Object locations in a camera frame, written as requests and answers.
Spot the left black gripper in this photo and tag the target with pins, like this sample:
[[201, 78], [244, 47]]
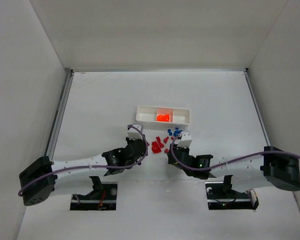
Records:
[[139, 147]]

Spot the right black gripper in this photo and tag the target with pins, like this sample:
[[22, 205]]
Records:
[[176, 153]]

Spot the orange spiral lego piece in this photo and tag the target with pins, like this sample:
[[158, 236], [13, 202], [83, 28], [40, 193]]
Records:
[[160, 118]]

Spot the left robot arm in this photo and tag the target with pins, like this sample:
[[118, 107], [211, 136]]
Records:
[[44, 178]]

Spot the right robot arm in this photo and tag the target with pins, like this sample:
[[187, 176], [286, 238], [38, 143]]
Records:
[[270, 168]]

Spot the large blue curved lego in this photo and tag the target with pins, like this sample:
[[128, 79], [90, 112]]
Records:
[[176, 133]]

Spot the red curved lego piece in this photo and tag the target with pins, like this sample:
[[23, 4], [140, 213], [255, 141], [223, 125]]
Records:
[[157, 138]]

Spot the white three-compartment tray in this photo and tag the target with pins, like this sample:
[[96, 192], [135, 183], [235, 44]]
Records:
[[148, 114]]

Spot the orange spiral piece in tray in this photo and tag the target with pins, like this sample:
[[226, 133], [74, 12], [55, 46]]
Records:
[[166, 117]]

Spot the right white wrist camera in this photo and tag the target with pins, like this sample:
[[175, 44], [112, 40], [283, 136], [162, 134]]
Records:
[[185, 139]]

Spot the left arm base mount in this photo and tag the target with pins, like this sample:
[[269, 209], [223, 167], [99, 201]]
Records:
[[102, 197]]

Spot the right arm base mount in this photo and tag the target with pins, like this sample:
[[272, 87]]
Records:
[[221, 196]]

